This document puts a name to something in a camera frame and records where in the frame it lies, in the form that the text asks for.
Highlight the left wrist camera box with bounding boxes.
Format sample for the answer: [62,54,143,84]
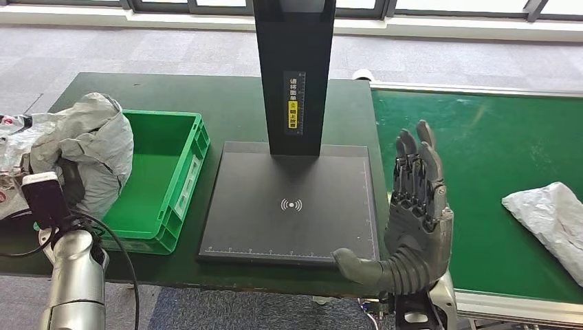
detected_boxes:
[21,172,70,230]

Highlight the black inbound scanner machine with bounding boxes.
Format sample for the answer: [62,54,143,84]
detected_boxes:
[197,0,381,267]

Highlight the green conveyor belt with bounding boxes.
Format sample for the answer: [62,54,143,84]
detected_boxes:
[368,80,583,327]

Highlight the black yellow scanner label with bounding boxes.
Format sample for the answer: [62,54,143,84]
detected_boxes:
[283,70,307,137]

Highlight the dark green table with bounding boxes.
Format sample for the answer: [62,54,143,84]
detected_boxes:
[0,71,393,299]

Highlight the wire bundle under conveyor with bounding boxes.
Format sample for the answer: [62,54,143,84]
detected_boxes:
[357,298,393,330]

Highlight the white crumpled courier bag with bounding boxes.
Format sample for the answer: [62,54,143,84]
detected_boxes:
[0,111,60,174]

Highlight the green plastic crate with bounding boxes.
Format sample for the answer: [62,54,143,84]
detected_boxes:
[34,109,211,256]

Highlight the white courier bag brown stains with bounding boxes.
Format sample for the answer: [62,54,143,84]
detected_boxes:
[0,167,34,221]

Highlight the dark window frame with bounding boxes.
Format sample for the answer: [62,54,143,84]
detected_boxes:
[0,0,583,23]

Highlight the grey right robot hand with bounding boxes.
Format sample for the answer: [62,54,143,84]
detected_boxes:
[333,120,455,285]

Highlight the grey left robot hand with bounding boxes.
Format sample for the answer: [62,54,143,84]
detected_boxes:
[56,157,87,208]

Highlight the white window sill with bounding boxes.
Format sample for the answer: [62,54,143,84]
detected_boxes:
[0,4,583,43]

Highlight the long grey parcel bag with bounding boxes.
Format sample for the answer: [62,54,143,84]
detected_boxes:
[500,181,583,288]

